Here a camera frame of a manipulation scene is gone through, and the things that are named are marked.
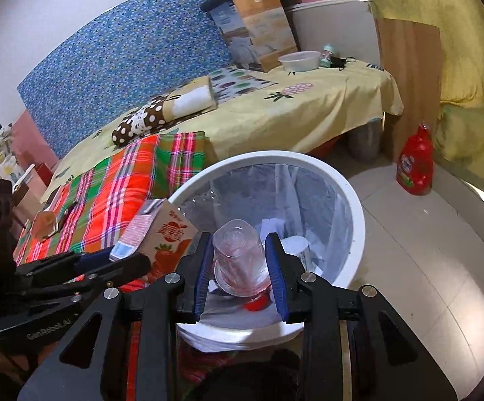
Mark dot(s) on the pineapple print folded quilt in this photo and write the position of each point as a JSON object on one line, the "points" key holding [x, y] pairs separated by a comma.
{"points": [[10, 167]]}

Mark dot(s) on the bedding package box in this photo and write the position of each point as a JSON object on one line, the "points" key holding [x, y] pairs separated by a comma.
{"points": [[257, 32]]}

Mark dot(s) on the blue dotted headboard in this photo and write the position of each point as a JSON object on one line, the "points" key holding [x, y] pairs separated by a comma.
{"points": [[121, 58]]}

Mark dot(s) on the white bed footboard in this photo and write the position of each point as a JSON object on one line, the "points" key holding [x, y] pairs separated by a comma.
{"points": [[348, 26]]}

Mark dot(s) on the crumpled paper box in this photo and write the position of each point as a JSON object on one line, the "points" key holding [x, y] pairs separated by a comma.
{"points": [[45, 225]]}

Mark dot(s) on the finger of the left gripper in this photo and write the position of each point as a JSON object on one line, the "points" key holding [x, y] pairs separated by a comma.
{"points": [[93, 260]]}

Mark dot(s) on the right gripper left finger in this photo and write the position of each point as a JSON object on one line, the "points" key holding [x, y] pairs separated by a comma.
{"points": [[119, 330]]}

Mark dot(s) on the red green plaid cloth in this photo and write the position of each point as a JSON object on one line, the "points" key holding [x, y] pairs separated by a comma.
{"points": [[106, 197]]}

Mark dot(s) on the brown polka dot pillow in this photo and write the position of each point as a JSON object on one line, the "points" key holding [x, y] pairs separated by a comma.
{"points": [[167, 108]]}

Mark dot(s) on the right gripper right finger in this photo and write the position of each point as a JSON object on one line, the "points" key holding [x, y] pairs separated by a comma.
{"points": [[353, 341]]}

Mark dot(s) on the white plastic bowl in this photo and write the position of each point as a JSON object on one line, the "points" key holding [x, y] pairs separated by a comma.
{"points": [[300, 62]]}

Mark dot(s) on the red detergent bottle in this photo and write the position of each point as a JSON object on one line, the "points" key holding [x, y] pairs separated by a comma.
{"points": [[415, 164]]}

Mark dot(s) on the small black object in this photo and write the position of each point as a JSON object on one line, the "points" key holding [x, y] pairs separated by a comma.
{"points": [[340, 63]]}

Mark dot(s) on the white round trash bin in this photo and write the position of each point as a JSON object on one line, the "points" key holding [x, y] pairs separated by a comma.
{"points": [[308, 200]]}

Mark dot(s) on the yellow curtain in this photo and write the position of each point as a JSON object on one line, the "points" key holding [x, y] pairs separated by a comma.
{"points": [[459, 135]]}

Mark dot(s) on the pink drink carton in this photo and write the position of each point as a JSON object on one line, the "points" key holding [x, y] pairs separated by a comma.
{"points": [[159, 231]]}

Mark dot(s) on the small green jar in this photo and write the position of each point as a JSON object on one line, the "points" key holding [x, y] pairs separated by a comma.
{"points": [[327, 56]]}

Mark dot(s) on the yellow pineapple bed sheet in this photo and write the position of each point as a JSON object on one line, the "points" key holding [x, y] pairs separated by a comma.
{"points": [[295, 112]]}

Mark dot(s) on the wooden board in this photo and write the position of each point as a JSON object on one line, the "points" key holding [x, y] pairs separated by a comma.
{"points": [[412, 53]]}

